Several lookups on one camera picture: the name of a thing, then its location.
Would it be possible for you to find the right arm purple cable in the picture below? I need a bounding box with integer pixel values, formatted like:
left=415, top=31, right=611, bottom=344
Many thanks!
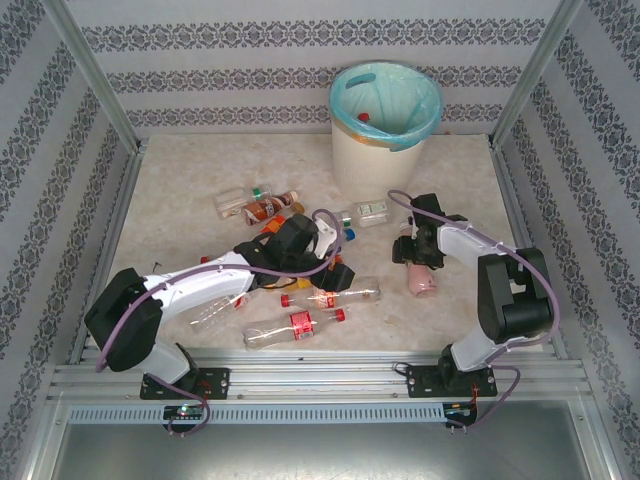
left=387, top=188, right=564, bottom=436

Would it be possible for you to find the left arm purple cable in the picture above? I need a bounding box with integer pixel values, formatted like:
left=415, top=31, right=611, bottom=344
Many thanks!
left=94, top=208, right=349, bottom=439

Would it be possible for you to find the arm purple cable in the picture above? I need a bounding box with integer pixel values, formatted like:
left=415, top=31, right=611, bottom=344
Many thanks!
left=387, top=188, right=564, bottom=436
left=94, top=208, right=349, bottom=439

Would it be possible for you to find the small clear bottle blue cap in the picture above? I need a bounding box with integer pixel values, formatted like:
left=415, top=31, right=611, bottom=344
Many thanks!
left=333, top=209, right=359, bottom=243

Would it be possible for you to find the aluminium side rail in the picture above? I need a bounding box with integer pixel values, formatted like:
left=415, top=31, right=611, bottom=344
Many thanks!
left=67, top=142, right=147, bottom=364
left=492, top=142, right=571, bottom=361

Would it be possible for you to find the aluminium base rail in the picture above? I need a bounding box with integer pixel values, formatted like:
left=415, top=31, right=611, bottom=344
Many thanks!
left=47, top=349, right=594, bottom=401

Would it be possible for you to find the white waste bin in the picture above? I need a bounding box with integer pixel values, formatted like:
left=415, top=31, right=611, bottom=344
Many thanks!
left=330, top=117, right=432, bottom=202

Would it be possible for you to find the white trash bin, teal liner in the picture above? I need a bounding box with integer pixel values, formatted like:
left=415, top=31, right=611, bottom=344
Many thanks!
left=328, top=62, right=445, bottom=154

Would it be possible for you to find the grey metal panel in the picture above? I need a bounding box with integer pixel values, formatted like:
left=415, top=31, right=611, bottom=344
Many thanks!
left=49, top=422, right=606, bottom=480

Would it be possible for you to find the cola bottle large red label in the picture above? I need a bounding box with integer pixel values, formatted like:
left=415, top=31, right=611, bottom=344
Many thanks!
left=242, top=308, right=347, bottom=349

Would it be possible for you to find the brown tea bottle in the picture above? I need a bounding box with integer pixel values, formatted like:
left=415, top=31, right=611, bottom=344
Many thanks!
left=242, top=189, right=301, bottom=226

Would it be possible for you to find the clear crushed bottle red label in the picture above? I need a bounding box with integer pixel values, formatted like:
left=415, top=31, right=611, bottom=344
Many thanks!
left=189, top=292, right=252, bottom=334

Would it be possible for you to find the clear square bottle green label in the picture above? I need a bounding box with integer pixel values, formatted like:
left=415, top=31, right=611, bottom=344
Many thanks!
left=356, top=199, right=390, bottom=228

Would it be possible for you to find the clear cola bottle red cap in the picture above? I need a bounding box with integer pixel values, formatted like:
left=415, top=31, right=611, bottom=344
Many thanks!
left=279, top=276, right=382, bottom=311

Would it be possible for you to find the small black circuit board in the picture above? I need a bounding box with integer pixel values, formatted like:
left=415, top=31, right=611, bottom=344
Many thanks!
left=444, top=402, right=479, bottom=421
left=163, top=404, right=206, bottom=421

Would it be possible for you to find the aluminium frame post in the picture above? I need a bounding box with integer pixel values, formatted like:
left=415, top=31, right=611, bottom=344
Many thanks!
left=489, top=0, right=586, bottom=149
left=39, top=0, right=146, bottom=154

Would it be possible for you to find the white slotted cable duct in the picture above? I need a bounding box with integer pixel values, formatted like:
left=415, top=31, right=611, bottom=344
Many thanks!
left=67, top=403, right=446, bottom=425

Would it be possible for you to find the pink bottle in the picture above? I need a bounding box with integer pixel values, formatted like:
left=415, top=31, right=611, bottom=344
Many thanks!
left=407, top=262, right=437, bottom=300

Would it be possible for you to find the clear bottle green cap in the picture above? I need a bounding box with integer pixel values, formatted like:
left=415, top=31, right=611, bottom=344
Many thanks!
left=213, top=184, right=274, bottom=221

